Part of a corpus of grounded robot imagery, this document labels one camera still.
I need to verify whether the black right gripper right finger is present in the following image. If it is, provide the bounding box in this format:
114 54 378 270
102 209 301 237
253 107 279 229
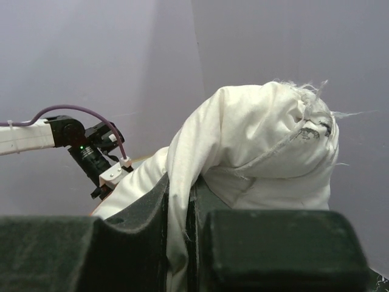
188 179 370 291

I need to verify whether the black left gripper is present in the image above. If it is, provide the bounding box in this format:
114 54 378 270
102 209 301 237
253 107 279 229
91 182 115 200

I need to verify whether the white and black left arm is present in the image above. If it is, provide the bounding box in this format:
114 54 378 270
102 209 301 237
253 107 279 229
1 116 133 200

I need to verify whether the white pillow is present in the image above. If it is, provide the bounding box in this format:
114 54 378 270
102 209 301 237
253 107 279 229
94 82 343 291

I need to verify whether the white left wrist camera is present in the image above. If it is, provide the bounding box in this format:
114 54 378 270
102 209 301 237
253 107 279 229
98 156 133 189

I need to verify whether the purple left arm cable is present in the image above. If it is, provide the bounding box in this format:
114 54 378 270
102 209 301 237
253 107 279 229
0 103 130 161

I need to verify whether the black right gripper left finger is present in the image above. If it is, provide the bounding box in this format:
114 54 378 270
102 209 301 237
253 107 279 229
1 176 169 291

